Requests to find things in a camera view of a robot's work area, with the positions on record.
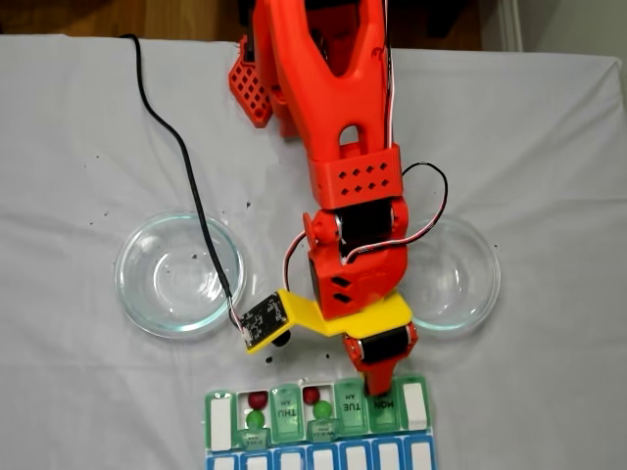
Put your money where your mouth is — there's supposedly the weekly pill organizer box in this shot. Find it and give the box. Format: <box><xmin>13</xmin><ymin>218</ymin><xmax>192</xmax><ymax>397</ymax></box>
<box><xmin>203</xmin><ymin>372</ymin><xmax>436</xmax><ymax>470</ymax></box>

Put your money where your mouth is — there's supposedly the small clear glass bowl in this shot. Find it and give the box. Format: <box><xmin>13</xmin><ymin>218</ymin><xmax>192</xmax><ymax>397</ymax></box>
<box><xmin>405</xmin><ymin>214</ymin><xmax>502</xmax><ymax>333</ymax></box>

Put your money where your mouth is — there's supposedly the large clear glass bowl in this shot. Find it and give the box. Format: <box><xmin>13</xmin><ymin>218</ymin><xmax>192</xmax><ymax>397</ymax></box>
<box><xmin>115</xmin><ymin>210</ymin><xmax>246</xmax><ymax>340</ymax></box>

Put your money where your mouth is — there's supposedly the white tablecloth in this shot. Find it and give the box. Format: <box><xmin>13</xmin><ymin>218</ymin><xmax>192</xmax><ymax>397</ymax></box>
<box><xmin>0</xmin><ymin>33</ymin><xmax>623</xmax><ymax>470</ymax></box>

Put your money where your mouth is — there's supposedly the black camera board yellow mount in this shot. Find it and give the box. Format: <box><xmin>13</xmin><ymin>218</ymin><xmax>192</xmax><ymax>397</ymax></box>
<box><xmin>238</xmin><ymin>288</ymin><xmax>324</xmax><ymax>355</ymax></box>

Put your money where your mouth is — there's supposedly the red white servo wire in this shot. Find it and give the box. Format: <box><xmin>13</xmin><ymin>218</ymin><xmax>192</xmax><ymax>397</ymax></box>
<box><xmin>282</xmin><ymin>161</ymin><xmax>450</xmax><ymax>296</ymax></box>

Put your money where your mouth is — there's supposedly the black camera cable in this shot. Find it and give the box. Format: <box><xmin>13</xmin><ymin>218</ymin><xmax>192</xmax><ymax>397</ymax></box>
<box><xmin>120</xmin><ymin>32</ymin><xmax>242</xmax><ymax>322</ymax></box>

